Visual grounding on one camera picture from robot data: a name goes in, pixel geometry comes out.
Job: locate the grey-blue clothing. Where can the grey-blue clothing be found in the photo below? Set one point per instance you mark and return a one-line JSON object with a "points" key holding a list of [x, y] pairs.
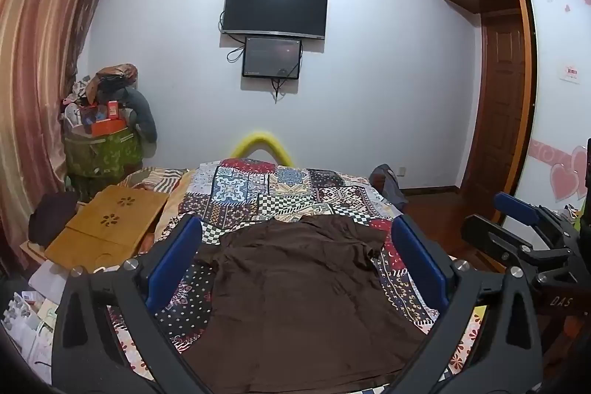
{"points": [[390, 186]]}

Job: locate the brown shirt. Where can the brown shirt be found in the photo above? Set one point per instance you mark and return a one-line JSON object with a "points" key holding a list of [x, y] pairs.
{"points": [[300, 297]]}

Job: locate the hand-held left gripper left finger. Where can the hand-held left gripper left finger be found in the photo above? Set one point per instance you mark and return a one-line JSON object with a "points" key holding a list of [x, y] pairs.
{"points": [[178, 258]]}

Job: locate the red and white door sticker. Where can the red and white door sticker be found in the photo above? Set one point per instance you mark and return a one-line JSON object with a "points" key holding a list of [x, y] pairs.
{"points": [[570, 73]]}

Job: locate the small black monitor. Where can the small black monitor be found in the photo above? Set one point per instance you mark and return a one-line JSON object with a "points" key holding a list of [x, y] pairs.
{"points": [[271, 57]]}

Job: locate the patchwork bedspread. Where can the patchwork bedspread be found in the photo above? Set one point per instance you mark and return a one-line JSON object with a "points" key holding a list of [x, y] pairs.
{"points": [[258, 191]]}

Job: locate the dark cloth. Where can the dark cloth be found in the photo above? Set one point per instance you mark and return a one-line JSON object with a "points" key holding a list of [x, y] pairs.
{"points": [[51, 216]]}

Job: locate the pile of white papers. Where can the pile of white papers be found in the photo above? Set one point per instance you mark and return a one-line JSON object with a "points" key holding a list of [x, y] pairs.
{"points": [[27, 320]]}

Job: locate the striped pink curtain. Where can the striped pink curtain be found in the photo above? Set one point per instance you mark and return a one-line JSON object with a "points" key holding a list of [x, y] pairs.
{"points": [[37, 66]]}

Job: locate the green patterned bag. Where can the green patterned bag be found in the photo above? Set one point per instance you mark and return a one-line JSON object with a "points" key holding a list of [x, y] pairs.
{"points": [[108, 156]]}

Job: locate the white heart-print sliding door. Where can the white heart-print sliding door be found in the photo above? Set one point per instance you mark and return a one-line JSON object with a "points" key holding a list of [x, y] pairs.
{"points": [[561, 29]]}

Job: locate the black wall television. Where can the black wall television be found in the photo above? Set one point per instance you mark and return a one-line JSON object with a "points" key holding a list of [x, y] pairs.
{"points": [[274, 8]]}

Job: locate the small red box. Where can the small red box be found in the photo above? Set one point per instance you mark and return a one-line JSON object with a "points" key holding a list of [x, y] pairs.
{"points": [[112, 108]]}

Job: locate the wooden lap desk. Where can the wooden lap desk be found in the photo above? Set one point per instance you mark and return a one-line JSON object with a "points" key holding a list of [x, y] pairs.
{"points": [[101, 232]]}

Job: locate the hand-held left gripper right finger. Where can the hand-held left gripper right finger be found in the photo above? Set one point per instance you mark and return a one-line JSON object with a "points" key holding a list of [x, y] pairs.
{"points": [[418, 267]]}

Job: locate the orange box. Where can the orange box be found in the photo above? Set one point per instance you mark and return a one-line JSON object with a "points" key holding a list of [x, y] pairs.
{"points": [[104, 127]]}

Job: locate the grey garment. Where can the grey garment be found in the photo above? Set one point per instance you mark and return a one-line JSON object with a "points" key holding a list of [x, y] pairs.
{"points": [[141, 112]]}

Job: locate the pile of clothes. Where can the pile of clothes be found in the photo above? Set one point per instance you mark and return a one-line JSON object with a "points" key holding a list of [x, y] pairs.
{"points": [[113, 75]]}

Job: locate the brown wooden door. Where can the brown wooden door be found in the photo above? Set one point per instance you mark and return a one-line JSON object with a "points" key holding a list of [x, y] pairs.
{"points": [[501, 108]]}

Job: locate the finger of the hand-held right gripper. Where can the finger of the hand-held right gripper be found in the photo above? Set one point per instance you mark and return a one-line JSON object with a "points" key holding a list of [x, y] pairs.
{"points": [[515, 209], [498, 241]]}

